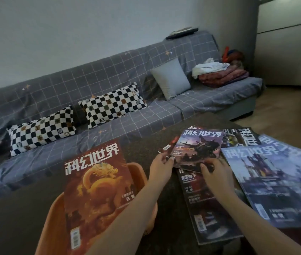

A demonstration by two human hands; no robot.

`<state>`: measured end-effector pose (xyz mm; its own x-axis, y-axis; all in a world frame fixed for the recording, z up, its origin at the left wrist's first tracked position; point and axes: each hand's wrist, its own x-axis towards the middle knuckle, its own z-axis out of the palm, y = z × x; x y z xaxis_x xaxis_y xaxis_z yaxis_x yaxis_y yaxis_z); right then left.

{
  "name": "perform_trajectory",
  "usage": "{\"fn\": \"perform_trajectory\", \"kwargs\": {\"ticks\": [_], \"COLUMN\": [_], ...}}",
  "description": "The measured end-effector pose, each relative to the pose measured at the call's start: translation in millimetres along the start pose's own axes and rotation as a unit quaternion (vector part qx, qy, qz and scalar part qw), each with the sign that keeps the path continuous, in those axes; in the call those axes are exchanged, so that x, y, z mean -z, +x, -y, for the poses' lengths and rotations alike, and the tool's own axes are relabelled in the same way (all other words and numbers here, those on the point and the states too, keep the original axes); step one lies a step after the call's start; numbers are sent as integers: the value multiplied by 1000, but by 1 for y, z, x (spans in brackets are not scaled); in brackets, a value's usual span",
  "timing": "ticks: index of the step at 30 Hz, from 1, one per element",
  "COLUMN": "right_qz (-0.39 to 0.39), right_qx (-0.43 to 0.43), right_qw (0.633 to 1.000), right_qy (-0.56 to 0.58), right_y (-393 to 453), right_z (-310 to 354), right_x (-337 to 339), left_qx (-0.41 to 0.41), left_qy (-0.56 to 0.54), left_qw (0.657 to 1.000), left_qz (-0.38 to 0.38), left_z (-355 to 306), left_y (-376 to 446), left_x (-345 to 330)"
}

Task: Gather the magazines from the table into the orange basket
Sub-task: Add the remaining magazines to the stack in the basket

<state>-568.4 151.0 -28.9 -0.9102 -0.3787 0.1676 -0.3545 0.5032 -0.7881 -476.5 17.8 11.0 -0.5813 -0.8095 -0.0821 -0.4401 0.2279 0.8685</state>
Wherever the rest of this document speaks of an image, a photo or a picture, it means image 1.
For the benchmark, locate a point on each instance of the person's left hand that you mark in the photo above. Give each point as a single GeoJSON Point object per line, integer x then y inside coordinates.
{"type": "Point", "coordinates": [161, 169]}

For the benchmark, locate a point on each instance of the person's right hand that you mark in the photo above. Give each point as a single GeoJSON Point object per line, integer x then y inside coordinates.
{"type": "Point", "coordinates": [219, 180]}

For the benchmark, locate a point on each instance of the dark red cover magazine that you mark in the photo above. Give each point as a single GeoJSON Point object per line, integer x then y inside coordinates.
{"type": "Point", "coordinates": [167, 146]}

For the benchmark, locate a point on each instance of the purple sky aircraft magazine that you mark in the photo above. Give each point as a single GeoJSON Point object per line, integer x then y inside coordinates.
{"type": "Point", "coordinates": [198, 146]}

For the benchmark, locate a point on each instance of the dark mech cover magazine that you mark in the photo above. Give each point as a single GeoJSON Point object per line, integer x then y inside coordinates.
{"type": "Point", "coordinates": [246, 138]}

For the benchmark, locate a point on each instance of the grey blue cover magazine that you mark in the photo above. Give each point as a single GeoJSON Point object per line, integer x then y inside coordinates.
{"type": "Point", "coordinates": [299, 156]}

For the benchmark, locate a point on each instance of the orange plastic basket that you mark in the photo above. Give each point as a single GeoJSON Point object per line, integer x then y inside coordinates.
{"type": "Point", "coordinates": [49, 231]}

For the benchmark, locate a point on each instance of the person's right forearm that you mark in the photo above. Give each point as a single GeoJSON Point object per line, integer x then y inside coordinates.
{"type": "Point", "coordinates": [259, 231]}

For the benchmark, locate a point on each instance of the person's left forearm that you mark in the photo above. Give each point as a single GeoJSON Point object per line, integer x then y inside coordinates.
{"type": "Point", "coordinates": [126, 223]}

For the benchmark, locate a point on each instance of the dark speckled table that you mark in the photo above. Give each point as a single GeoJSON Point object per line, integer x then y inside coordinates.
{"type": "Point", "coordinates": [145, 146]}

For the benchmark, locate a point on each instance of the black white checkered pillow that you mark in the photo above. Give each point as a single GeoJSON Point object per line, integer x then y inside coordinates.
{"type": "Point", "coordinates": [113, 104]}
{"type": "Point", "coordinates": [41, 130]}

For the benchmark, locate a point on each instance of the plain grey cushion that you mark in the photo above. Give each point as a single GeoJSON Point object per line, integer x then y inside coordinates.
{"type": "Point", "coordinates": [170, 79]}

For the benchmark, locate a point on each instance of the folded dark red blanket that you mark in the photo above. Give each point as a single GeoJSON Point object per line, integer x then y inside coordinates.
{"type": "Point", "coordinates": [225, 76]}

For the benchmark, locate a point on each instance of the white crumpled cloth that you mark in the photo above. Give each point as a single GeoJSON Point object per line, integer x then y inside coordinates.
{"type": "Point", "coordinates": [209, 68]}

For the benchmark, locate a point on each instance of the grey checked covered sofa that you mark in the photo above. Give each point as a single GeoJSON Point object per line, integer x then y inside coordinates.
{"type": "Point", "coordinates": [86, 74]}

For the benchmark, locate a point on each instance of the orange red bag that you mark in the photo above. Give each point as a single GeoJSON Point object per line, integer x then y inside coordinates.
{"type": "Point", "coordinates": [234, 55]}

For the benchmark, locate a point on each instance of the black flat tray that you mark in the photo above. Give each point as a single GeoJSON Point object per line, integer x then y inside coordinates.
{"type": "Point", "coordinates": [182, 34]}

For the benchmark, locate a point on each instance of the pale booklet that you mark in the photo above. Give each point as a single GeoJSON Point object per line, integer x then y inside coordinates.
{"type": "Point", "coordinates": [181, 30]}

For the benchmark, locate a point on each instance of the white cabinet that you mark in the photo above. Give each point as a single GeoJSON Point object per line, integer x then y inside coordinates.
{"type": "Point", "coordinates": [286, 50]}

